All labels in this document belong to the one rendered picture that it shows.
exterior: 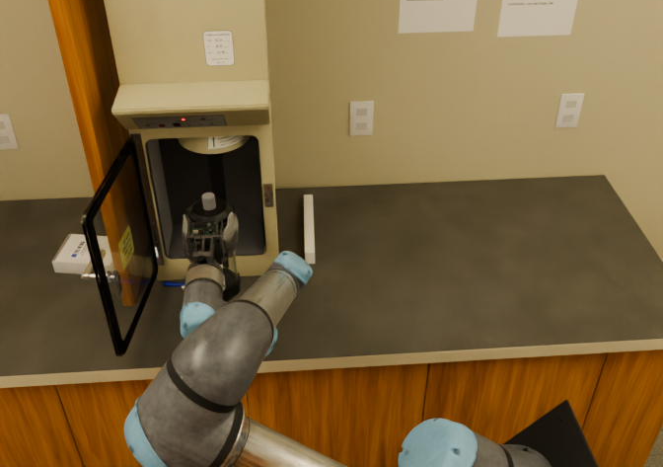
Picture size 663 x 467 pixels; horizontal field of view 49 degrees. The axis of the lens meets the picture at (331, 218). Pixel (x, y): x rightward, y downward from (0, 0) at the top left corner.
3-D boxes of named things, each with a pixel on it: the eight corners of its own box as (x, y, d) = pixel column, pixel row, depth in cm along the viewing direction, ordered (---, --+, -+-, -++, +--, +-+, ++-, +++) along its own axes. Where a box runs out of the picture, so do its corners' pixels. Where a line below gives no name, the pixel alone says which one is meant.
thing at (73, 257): (71, 244, 203) (68, 233, 201) (127, 248, 202) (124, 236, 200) (54, 272, 194) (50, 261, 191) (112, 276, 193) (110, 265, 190)
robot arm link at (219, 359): (206, 301, 94) (278, 238, 142) (159, 364, 96) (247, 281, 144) (277, 355, 94) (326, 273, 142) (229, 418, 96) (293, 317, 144)
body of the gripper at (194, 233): (224, 217, 151) (221, 256, 142) (227, 249, 157) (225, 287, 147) (186, 219, 151) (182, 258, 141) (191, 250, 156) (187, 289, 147)
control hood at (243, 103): (126, 124, 163) (118, 84, 157) (271, 118, 165) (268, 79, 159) (118, 152, 154) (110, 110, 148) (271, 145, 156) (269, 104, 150)
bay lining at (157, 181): (174, 201, 206) (156, 89, 185) (265, 197, 208) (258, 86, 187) (165, 258, 187) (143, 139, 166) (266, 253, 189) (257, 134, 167)
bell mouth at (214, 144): (181, 117, 184) (178, 99, 181) (251, 116, 185) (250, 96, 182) (174, 155, 170) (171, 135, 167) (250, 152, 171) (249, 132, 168)
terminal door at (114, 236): (158, 271, 187) (132, 135, 163) (120, 360, 163) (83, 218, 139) (155, 271, 187) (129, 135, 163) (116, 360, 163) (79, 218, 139)
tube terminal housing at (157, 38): (166, 222, 211) (119, -47, 164) (278, 217, 213) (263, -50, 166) (156, 280, 191) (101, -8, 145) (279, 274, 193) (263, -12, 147)
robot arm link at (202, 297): (208, 355, 137) (169, 337, 133) (211, 313, 145) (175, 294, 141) (233, 332, 133) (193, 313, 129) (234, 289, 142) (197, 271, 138)
